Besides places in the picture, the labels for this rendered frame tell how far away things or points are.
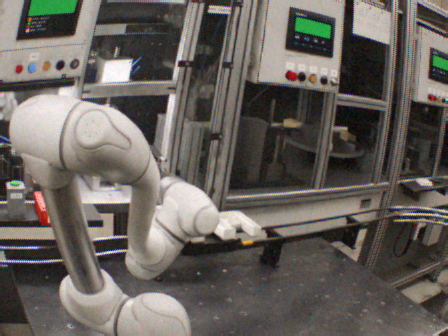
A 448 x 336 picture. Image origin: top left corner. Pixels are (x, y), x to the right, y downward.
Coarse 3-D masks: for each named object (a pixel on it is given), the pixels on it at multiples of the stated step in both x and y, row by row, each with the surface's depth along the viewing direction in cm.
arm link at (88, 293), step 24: (48, 96) 98; (24, 120) 95; (48, 120) 93; (24, 144) 96; (48, 144) 94; (48, 168) 98; (48, 192) 105; (72, 192) 108; (48, 216) 113; (72, 216) 111; (72, 240) 115; (72, 264) 120; (96, 264) 126; (72, 288) 130; (96, 288) 128; (72, 312) 136; (96, 312) 130
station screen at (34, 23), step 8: (32, 16) 152; (40, 16) 154; (48, 16) 156; (56, 16) 157; (64, 16) 159; (72, 16) 161; (24, 24) 151; (32, 24) 153; (40, 24) 155; (48, 24) 157; (56, 24) 159; (64, 24) 160; (72, 24) 162; (24, 32) 153; (32, 32) 155; (40, 32) 156
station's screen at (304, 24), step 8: (296, 16) 205; (304, 16) 207; (312, 16) 209; (296, 24) 207; (304, 24) 209; (312, 24) 210; (320, 24) 212; (328, 24) 214; (296, 32) 208; (304, 32) 210; (312, 32) 212; (320, 32) 214; (328, 32) 216; (296, 40) 209; (304, 40) 211; (312, 40) 213; (320, 40) 215; (328, 40) 217; (312, 48) 214; (320, 48) 216; (328, 48) 218
